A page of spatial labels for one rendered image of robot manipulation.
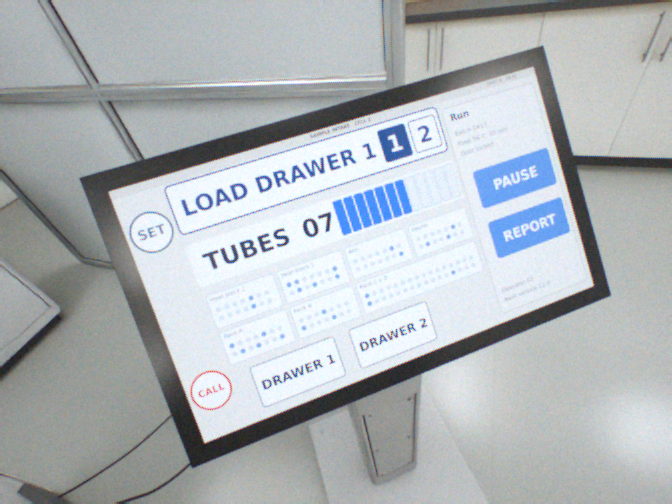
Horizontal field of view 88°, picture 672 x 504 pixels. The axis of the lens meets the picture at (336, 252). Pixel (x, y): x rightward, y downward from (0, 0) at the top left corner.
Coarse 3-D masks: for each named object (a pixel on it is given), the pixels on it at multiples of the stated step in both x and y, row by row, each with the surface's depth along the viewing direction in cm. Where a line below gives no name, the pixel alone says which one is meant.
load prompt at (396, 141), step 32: (384, 128) 37; (416, 128) 38; (256, 160) 36; (288, 160) 36; (320, 160) 36; (352, 160) 37; (384, 160) 38; (416, 160) 38; (192, 192) 35; (224, 192) 35; (256, 192) 36; (288, 192) 36; (192, 224) 35
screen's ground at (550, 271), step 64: (448, 128) 39; (512, 128) 40; (128, 192) 34; (320, 192) 37; (192, 256) 35; (256, 256) 36; (512, 256) 40; (576, 256) 42; (192, 320) 35; (448, 320) 39
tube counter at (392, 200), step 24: (432, 168) 38; (360, 192) 37; (384, 192) 38; (408, 192) 38; (432, 192) 39; (456, 192) 39; (312, 216) 37; (336, 216) 37; (360, 216) 37; (384, 216) 38; (312, 240) 37; (336, 240) 37
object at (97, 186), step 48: (384, 96) 37; (432, 96) 38; (240, 144) 35; (96, 192) 33; (576, 192) 41; (144, 288) 34; (144, 336) 34; (480, 336) 40; (384, 384) 38; (192, 432) 35; (240, 432) 36
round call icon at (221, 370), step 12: (204, 372) 35; (216, 372) 36; (228, 372) 36; (192, 384) 35; (204, 384) 35; (216, 384) 36; (228, 384) 36; (192, 396) 35; (204, 396) 35; (216, 396) 36; (228, 396) 36; (204, 408) 35; (216, 408) 36
